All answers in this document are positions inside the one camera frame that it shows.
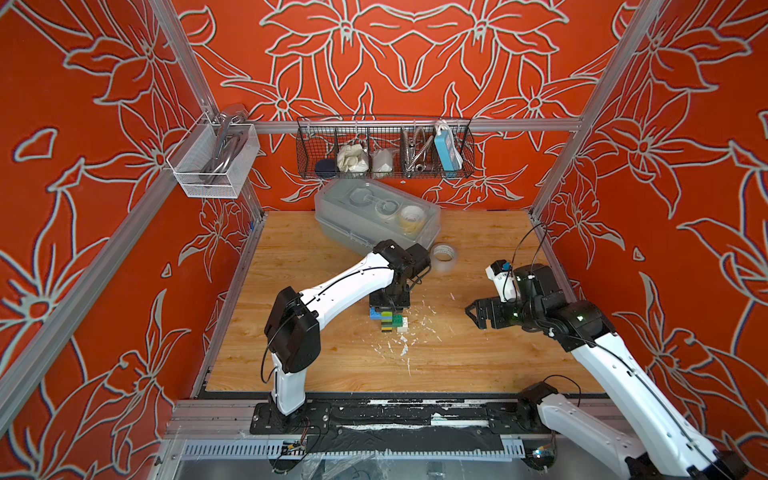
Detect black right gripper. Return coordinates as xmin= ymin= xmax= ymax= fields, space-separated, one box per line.
xmin=462 ymin=295 xmax=543 ymax=332

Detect white lego brick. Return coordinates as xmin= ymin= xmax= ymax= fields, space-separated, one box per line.
xmin=397 ymin=317 xmax=409 ymax=333

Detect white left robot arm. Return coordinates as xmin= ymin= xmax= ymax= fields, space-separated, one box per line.
xmin=264 ymin=240 xmax=431 ymax=417

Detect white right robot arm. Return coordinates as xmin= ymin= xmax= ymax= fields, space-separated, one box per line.
xmin=465 ymin=293 xmax=748 ymax=479

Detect clear tape roll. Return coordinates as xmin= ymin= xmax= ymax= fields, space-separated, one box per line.
xmin=430 ymin=243 xmax=458 ymax=273

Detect yellow tape roll in box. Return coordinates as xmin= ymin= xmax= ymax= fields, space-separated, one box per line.
xmin=397 ymin=205 xmax=427 ymax=235

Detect grey plastic storage box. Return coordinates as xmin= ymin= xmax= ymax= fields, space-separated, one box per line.
xmin=314 ymin=179 xmax=441 ymax=255

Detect metal tongs in basket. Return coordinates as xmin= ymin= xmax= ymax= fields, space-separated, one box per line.
xmin=402 ymin=126 xmax=433 ymax=178

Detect white crumpled cloth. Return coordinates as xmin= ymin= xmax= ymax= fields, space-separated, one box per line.
xmin=336 ymin=143 xmax=370 ymax=174

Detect dark round object in basket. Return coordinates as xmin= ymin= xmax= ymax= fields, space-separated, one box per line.
xmin=314 ymin=158 xmax=338 ymax=179

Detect blue white box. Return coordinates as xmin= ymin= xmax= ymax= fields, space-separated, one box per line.
xmin=433 ymin=120 xmax=463 ymax=178

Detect aluminium rear crossbar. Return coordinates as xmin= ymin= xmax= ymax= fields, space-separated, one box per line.
xmin=251 ymin=117 xmax=580 ymax=134

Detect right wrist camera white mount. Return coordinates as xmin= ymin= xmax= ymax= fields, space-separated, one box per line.
xmin=484 ymin=259 xmax=556 ymax=302

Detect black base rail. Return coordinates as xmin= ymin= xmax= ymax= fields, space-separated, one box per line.
xmin=249 ymin=392 xmax=556 ymax=457

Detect white slotted cable duct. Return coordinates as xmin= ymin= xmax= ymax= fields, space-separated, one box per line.
xmin=178 ymin=438 xmax=526 ymax=462

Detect black wire basket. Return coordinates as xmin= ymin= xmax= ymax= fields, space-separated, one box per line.
xmin=296 ymin=114 xmax=476 ymax=180

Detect clear acrylic wall bin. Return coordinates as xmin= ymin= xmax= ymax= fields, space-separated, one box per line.
xmin=167 ymin=122 xmax=260 ymax=199

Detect aluminium frame post right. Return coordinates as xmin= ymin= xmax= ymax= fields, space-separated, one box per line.
xmin=530 ymin=0 xmax=667 ymax=220

